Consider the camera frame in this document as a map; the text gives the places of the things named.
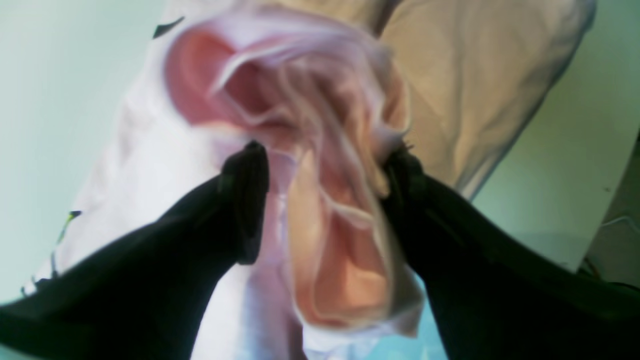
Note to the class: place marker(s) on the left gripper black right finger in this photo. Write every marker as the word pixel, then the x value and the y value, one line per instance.
pixel 491 297

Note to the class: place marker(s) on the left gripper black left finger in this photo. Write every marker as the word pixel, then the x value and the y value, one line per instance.
pixel 143 296

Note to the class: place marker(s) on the pink T-shirt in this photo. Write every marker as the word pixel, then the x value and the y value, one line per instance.
pixel 330 88

